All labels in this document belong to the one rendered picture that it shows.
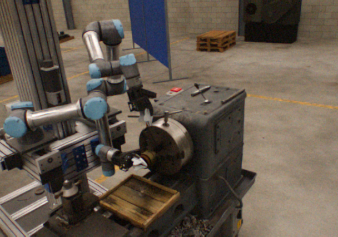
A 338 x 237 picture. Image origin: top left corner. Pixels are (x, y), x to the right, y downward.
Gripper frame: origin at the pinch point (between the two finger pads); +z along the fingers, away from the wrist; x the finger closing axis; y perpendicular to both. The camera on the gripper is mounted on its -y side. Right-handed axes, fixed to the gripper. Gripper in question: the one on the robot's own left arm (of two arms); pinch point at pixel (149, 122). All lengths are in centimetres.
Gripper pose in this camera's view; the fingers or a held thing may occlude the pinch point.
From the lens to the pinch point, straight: 155.8
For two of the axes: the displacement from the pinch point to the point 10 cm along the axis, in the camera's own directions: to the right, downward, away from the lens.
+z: 2.7, 9.3, 2.5
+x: 7.6, -0.5, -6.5
